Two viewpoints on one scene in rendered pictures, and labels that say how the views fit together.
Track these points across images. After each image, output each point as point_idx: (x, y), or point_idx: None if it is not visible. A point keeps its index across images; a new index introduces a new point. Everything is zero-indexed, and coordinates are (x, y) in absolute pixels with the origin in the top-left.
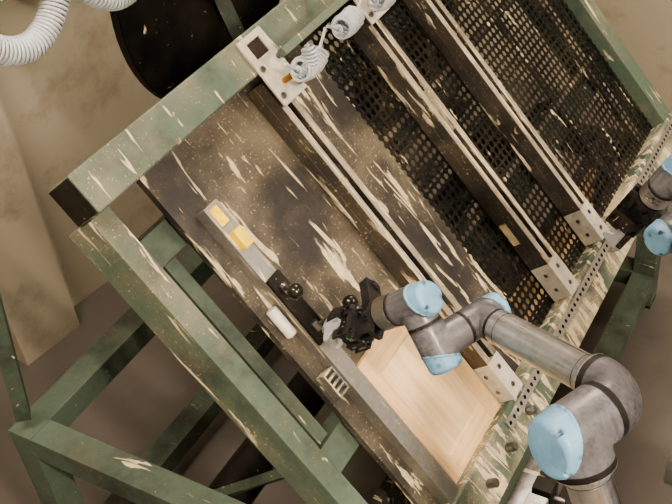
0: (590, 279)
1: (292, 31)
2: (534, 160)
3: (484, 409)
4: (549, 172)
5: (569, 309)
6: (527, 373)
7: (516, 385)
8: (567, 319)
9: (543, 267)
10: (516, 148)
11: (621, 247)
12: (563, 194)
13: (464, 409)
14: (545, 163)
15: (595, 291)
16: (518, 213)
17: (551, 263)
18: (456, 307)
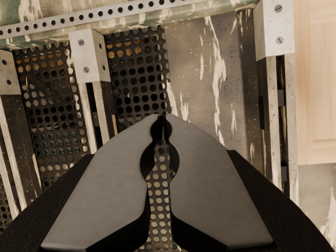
0: (41, 22)
1: None
2: (26, 166)
3: (310, 12)
4: (16, 149)
5: (103, 16)
6: (231, 1)
7: (275, 3)
8: (116, 9)
9: (103, 79)
10: (37, 181)
11: (263, 178)
12: (11, 119)
13: (335, 32)
14: (16, 161)
15: (42, 5)
16: (98, 147)
17: (94, 77)
18: (277, 131)
